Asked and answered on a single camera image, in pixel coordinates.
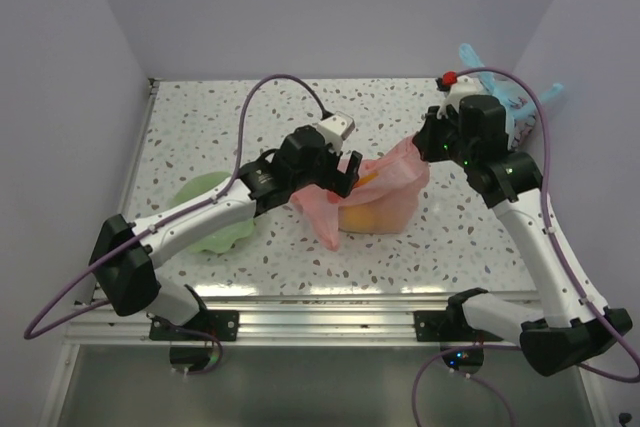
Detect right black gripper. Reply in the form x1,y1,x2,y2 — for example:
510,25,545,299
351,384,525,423
413,104,477,169

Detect pink plastic bag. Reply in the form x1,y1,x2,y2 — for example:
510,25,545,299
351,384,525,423
290,137,430,251

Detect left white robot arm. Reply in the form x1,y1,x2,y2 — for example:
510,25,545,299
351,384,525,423
90,114,362,340

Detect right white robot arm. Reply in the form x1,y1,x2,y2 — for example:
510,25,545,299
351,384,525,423
412,94,633,377

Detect orange fruit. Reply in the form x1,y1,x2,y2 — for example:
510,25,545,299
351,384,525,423
338,205,396,234

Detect blue knotted plastic bag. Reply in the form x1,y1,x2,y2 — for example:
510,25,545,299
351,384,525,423
458,43,564,150

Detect green plastic plate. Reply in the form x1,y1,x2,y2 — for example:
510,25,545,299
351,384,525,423
167,171,255,254

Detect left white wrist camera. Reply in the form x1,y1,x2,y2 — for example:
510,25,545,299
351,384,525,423
314,112,356,154

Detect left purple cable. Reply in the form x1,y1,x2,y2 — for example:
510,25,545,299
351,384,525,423
23,74,331,341

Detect purple cable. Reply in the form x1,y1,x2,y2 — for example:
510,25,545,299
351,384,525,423
23,74,331,341
412,65,640,427

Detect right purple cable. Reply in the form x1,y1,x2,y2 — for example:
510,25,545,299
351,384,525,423
412,65,640,427

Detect aluminium mounting rail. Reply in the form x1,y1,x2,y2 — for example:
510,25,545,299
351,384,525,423
64,291,551,346

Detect right black base bracket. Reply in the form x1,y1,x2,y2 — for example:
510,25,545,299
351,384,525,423
413,288,488,343

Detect black base bracket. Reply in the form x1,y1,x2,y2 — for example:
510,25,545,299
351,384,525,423
149,285,240,342
413,288,488,343

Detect left black base bracket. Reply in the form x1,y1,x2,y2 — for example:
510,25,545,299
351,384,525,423
149,285,240,342

